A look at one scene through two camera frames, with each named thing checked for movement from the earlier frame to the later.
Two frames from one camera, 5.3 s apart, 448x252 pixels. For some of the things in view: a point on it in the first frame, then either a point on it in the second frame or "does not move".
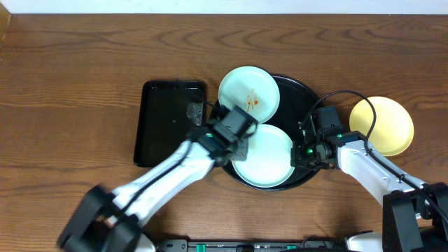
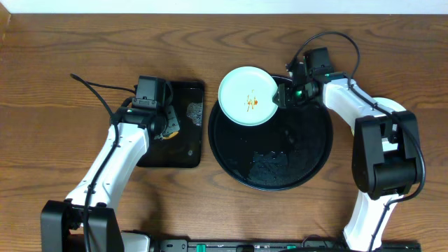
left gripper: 239,152 -> 169,115
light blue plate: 269,162 -> 389,104
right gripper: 297,159 -> 284,99
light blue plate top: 253,89 does not move
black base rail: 318,245 does not move
